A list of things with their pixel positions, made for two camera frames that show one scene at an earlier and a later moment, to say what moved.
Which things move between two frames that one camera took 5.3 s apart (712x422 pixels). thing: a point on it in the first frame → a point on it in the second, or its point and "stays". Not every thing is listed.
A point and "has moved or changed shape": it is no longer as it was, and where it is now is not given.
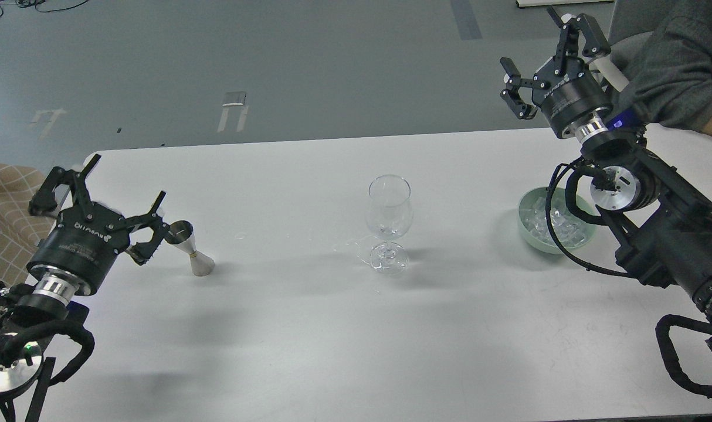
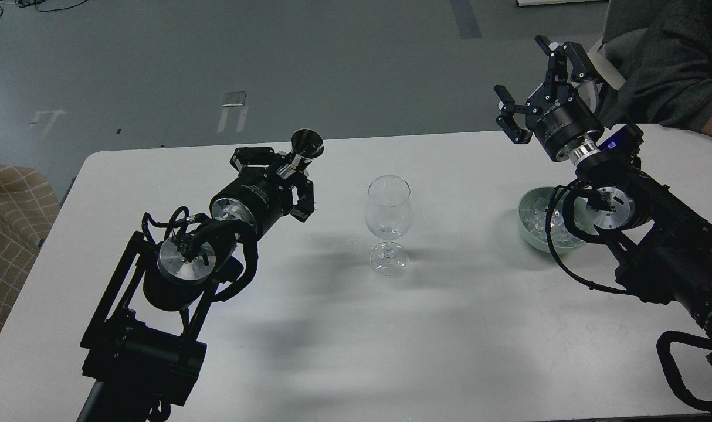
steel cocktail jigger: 180,234 has moved or changed shape
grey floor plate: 233,98 stays
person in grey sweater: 680,73 stays
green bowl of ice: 571,230 stays
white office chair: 627,53 → 606,67
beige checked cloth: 9,233 stays
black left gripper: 85,241 → 260,195
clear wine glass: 389,215 stays
